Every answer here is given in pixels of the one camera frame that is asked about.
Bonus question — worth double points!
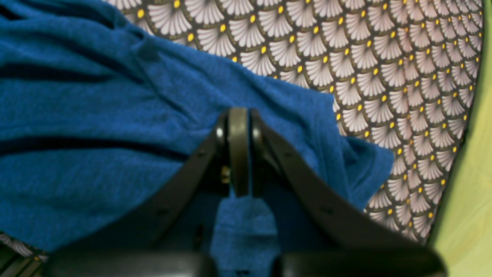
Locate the blue long-sleeve T-shirt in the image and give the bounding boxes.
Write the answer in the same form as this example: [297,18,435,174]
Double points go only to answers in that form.
[1,0,394,277]

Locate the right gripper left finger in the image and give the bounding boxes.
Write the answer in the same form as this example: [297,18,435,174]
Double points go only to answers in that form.
[51,108,249,261]

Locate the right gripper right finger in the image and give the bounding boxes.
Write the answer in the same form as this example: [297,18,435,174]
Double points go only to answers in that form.
[251,110,442,266]

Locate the patterned fan-print tablecloth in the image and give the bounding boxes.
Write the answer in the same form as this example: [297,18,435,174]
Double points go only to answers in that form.
[0,0,485,262]

